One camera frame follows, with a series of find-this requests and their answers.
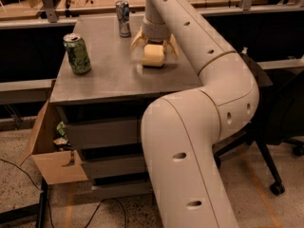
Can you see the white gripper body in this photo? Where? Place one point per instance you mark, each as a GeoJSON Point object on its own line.
{"type": "Point", "coordinates": [156, 31]}

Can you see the tall silver blue can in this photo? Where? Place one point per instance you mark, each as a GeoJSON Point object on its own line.
{"type": "Point", "coordinates": [122, 11]}

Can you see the wooden workbench background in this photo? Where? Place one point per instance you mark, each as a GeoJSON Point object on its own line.
{"type": "Point", "coordinates": [23, 11]}

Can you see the yellow sponge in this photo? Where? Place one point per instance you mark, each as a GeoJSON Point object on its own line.
{"type": "Point", "coordinates": [153, 56]}

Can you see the middle grey drawer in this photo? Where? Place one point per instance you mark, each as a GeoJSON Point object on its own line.
{"type": "Point", "coordinates": [114, 166]}

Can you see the black office chair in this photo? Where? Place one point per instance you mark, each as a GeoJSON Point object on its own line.
{"type": "Point", "coordinates": [279, 116]}

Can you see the bottom grey drawer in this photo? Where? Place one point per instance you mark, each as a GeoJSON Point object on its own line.
{"type": "Point", "coordinates": [122, 189]}

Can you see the green snack bag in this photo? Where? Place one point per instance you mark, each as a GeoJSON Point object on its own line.
{"type": "Point", "coordinates": [60, 129]}

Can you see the grey drawer cabinet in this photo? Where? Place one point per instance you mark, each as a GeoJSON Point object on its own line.
{"type": "Point", "coordinates": [117, 86]}

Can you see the grey drawer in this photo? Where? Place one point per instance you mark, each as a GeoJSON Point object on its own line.
{"type": "Point", "coordinates": [114, 166]}
{"type": "Point", "coordinates": [105, 133]}
{"type": "Point", "coordinates": [122, 189]}

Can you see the green soda can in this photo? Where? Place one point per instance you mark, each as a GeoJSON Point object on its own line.
{"type": "Point", "coordinates": [77, 54]}

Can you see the top grey drawer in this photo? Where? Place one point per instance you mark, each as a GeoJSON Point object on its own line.
{"type": "Point", "coordinates": [105, 133]}

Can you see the open cardboard box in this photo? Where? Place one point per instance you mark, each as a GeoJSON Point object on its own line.
{"type": "Point", "coordinates": [55, 165]}

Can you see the black metal stand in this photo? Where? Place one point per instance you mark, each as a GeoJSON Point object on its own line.
{"type": "Point", "coordinates": [37, 210]}

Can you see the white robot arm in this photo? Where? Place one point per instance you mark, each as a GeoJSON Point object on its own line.
{"type": "Point", "coordinates": [180, 129]}

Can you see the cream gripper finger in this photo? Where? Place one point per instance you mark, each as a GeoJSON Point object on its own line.
{"type": "Point", "coordinates": [139, 40]}
{"type": "Point", "coordinates": [170, 45]}

